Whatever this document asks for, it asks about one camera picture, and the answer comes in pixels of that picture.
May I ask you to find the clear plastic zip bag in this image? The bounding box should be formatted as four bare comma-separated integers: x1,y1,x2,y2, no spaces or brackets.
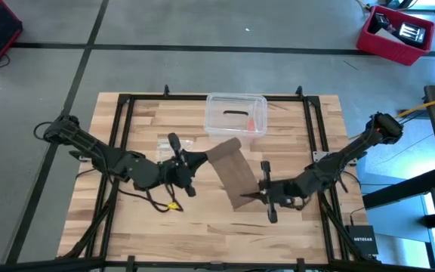
156,138,196,162

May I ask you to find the small black device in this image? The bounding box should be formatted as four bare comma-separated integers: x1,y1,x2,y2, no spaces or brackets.
372,11,393,30

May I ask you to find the black silver device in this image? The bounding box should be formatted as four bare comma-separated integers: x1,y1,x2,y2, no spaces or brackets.
392,21,427,48

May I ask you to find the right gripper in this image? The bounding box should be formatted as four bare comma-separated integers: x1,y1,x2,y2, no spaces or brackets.
239,172,294,225

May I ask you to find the black cable yellow connector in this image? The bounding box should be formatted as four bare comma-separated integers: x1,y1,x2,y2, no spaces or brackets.
117,181,184,214

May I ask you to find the black network switch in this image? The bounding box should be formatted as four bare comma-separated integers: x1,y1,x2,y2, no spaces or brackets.
344,224,380,256

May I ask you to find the black metal table frame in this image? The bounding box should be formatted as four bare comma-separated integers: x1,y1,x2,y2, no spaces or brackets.
0,84,435,272

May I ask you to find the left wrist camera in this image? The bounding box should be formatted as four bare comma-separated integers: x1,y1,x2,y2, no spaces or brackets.
167,131,181,150

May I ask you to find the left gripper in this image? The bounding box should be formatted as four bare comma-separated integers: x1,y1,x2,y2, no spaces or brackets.
158,146,210,199

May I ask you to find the red plastic crate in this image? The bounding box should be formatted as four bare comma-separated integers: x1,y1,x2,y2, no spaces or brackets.
355,5,435,66

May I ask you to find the brown elastic bandage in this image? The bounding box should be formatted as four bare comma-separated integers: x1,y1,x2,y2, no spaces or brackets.
205,137,262,213

